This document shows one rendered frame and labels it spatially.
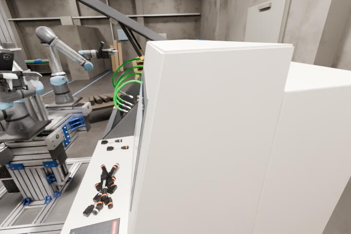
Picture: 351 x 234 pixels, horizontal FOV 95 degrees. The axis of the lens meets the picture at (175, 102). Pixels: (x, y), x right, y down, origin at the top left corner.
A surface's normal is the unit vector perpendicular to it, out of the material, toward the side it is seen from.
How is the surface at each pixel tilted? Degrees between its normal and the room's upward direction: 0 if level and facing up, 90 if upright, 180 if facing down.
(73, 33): 90
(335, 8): 90
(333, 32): 90
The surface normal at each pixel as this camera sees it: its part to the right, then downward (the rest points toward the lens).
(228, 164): 0.19, 0.36
